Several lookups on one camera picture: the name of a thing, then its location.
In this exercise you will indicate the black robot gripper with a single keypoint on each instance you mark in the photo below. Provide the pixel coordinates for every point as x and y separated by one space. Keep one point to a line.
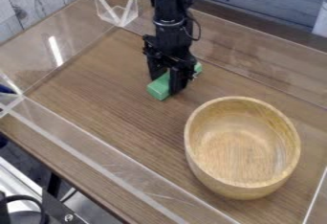
169 49

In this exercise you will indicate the green rectangular block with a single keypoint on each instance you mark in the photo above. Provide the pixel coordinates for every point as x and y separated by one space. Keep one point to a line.
158 86

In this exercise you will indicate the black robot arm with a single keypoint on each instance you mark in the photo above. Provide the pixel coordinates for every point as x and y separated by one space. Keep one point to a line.
173 12

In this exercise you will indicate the light wooden bowl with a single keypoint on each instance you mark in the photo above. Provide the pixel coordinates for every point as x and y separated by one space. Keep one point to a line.
242 146

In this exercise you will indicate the clear acrylic enclosure wall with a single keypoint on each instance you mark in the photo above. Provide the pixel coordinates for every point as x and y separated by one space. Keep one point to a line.
86 119

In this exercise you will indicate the black metal bracket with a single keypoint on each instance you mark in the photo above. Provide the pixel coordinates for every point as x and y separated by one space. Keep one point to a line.
58 213

